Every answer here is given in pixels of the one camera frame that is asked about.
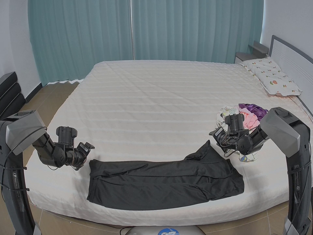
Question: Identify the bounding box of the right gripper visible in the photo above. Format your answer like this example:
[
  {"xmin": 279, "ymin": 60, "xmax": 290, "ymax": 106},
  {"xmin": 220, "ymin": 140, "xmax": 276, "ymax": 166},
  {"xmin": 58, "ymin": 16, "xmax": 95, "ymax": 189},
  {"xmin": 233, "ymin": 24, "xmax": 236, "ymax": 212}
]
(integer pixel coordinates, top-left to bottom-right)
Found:
[{"xmin": 208, "ymin": 127, "xmax": 233, "ymax": 159}]

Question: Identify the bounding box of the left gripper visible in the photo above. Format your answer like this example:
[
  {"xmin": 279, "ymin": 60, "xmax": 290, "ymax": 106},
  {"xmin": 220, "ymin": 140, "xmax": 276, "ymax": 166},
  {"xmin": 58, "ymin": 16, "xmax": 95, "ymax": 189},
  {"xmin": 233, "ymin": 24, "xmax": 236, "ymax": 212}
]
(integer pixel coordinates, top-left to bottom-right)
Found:
[{"xmin": 72, "ymin": 142, "xmax": 96, "ymax": 171}]

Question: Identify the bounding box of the black polo shirt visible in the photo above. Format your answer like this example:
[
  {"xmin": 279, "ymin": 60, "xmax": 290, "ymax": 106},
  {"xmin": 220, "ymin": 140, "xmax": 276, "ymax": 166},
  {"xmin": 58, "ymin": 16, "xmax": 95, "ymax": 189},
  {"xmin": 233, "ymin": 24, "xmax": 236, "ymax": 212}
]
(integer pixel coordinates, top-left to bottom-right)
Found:
[{"xmin": 87, "ymin": 140, "xmax": 245, "ymax": 209}]

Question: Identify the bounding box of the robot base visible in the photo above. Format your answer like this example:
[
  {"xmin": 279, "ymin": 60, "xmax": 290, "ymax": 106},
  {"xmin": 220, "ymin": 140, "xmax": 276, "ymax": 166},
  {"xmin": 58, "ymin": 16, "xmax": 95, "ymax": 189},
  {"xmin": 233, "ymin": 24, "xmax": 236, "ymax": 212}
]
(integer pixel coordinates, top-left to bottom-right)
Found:
[{"xmin": 123, "ymin": 225, "xmax": 206, "ymax": 235}]

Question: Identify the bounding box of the bed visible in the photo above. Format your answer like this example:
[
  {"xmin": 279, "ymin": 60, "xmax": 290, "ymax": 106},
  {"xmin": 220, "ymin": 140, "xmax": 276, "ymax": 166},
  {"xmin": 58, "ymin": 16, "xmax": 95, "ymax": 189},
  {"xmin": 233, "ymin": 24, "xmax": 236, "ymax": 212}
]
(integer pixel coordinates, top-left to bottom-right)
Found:
[{"xmin": 26, "ymin": 35, "xmax": 313, "ymax": 226}]

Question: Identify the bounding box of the white printed garment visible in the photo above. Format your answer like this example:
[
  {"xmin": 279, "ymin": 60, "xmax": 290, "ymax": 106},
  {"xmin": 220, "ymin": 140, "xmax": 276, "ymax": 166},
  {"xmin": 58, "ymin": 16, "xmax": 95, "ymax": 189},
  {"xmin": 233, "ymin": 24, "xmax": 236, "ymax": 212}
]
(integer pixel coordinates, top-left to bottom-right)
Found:
[{"xmin": 215, "ymin": 106, "xmax": 260, "ymax": 164}]

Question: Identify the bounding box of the pink garment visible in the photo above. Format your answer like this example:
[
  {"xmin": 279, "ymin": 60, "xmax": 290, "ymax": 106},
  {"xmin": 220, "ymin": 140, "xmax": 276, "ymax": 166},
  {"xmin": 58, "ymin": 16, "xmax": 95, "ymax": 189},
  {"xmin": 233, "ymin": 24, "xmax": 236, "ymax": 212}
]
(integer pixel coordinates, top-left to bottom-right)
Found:
[{"xmin": 239, "ymin": 110, "xmax": 260, "ymax": 130}]

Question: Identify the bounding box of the purple garment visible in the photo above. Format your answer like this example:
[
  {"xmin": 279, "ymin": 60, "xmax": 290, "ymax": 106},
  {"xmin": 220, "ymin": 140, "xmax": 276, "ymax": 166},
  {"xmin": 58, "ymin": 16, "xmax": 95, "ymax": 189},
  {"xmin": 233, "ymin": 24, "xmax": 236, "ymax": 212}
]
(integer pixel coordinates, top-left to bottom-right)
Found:
[{"xmin": 238, "ymin": 103, "xmax": 269, "ymax": 120}]

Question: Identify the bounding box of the white printed pillow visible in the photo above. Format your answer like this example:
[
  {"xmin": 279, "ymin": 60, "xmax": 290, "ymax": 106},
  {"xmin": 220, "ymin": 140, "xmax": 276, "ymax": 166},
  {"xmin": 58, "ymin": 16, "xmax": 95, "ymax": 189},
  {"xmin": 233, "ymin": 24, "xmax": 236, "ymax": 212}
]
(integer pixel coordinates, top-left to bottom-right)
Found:
[{"xmin": 238, "ymin": 56, "xmax": 303, "ymax": 97}]

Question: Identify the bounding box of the grey bedside table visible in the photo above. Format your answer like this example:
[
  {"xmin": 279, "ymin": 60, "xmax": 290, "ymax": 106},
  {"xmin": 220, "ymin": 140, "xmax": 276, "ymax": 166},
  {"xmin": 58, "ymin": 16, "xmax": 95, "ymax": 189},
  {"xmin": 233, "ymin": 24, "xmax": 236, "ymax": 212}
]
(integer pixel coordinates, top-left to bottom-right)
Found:
[{"xmin": 235, "ymin": 41, "xmax": 269, "ymax": 64}]

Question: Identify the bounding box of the black chest of drawers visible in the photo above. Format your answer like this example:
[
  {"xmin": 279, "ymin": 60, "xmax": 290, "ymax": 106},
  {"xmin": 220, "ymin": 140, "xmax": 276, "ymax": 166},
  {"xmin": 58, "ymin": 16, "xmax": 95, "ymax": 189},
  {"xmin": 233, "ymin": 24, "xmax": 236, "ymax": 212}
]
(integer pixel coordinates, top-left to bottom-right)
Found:
[{"xmin": 0, "ymin": 72, "xmax": 26, "ymax": 120}]

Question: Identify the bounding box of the blue-green curtain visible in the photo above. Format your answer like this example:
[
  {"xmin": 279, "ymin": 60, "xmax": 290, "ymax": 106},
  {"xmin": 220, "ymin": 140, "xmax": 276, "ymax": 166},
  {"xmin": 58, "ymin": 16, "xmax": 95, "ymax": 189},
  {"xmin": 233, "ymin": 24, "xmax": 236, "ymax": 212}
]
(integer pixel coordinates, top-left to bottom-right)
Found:
[
  {"xmin": 132, "ymin": 0, "xmax": 266, "ymax": 64},
  {"xmin": 28, "ymin": 0, "xmax": 134, "ymax": 86}
]

